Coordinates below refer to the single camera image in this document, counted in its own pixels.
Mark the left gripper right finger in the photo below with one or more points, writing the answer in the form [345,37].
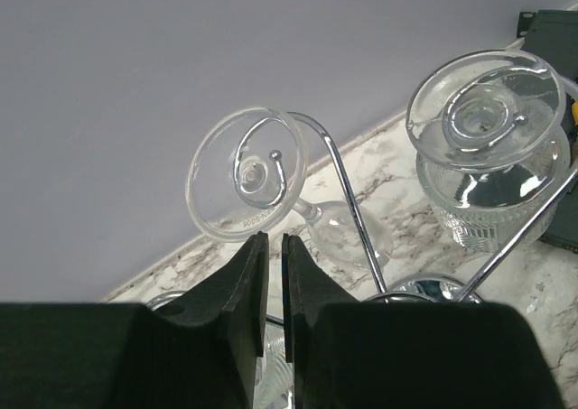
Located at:
[405,354]

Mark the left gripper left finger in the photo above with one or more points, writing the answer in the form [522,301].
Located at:
[197,351]

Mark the tall chrome glass rack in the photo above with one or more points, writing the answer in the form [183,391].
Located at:
[322,184]

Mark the tall clear flute glass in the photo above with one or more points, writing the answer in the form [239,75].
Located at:
[248,174]

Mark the clear wine glass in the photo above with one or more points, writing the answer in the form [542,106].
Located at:
[274,375]
[489,141]

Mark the dark flat equipment box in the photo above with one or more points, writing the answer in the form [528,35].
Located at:
[552,35]

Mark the yellow handled pliers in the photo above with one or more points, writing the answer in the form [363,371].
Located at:
[574,111]

